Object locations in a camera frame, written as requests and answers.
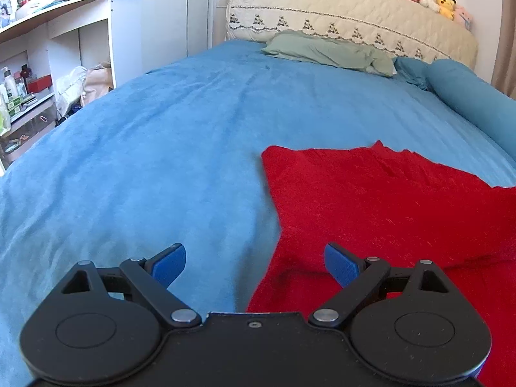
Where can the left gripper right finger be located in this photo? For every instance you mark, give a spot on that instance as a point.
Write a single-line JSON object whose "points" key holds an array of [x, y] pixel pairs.
{"points": [[408, 324]]}

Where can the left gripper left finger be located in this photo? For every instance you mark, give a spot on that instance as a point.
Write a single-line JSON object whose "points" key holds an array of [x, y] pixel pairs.
{"points": [[99, 325]]}

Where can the red knitted garment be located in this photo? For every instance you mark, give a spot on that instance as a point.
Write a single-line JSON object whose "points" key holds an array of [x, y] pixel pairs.
{"points": [[400, 207]]}

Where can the blue bed sheet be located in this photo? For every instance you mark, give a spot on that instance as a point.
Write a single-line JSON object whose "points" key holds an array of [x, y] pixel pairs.
{"points": [[175, 156]]}

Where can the blue bolster pillow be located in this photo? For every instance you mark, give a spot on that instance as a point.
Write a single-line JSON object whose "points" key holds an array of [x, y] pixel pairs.
{"points": [[464, 92]]}

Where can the beige bag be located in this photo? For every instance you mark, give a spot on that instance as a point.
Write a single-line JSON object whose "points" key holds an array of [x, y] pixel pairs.
{"points": [[98, 82]]}

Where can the red box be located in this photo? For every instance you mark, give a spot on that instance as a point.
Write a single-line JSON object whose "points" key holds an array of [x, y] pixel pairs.
{"points": [[38, 85]]}

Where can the white bottle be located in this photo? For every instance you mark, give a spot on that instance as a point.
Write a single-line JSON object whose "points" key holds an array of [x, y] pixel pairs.
{"points": [[10, 84]]}

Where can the white shelf desk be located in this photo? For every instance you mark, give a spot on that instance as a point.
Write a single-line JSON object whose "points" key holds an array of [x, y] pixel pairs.
{"points": [[56, 41]]}

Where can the green pillow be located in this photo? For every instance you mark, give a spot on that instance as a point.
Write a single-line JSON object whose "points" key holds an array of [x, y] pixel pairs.
{"points": [[302, 47]]}

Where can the light pink plush toy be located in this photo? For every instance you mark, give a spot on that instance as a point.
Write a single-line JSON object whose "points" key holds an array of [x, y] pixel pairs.
{"points": [[462, 17]]}

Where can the white wardrobe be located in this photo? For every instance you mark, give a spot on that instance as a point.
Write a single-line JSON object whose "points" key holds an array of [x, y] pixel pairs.
{"points": [[173, 30]]}

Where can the yellow plush toy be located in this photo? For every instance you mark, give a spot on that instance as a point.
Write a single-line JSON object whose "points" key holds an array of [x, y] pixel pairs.
{"points": [[447, 8]]}

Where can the cream quilted headboard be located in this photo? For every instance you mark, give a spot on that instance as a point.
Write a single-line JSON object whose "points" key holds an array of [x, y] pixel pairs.
{"points": [[396, 27]]}

